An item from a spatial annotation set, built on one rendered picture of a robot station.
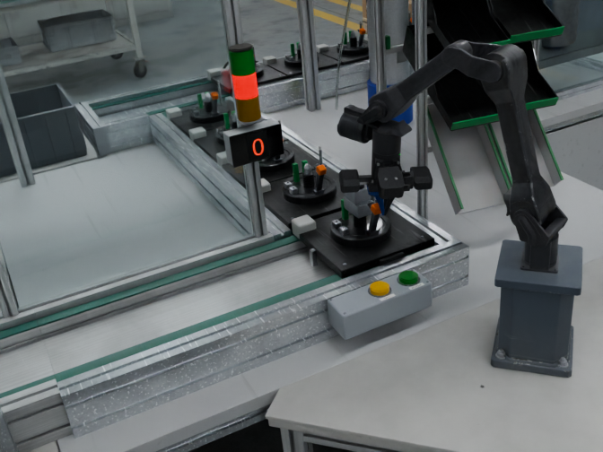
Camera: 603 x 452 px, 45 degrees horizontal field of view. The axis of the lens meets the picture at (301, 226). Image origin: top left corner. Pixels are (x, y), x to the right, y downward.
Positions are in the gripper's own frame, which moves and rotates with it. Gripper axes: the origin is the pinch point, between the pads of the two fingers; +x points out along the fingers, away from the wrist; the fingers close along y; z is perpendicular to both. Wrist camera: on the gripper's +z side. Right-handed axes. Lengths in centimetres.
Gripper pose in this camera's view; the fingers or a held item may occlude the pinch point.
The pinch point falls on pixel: (384, 200)
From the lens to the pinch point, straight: 152.6
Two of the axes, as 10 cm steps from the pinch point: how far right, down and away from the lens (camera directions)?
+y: 10.0, -0.4, 0.1
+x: 0.3, 8.3, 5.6
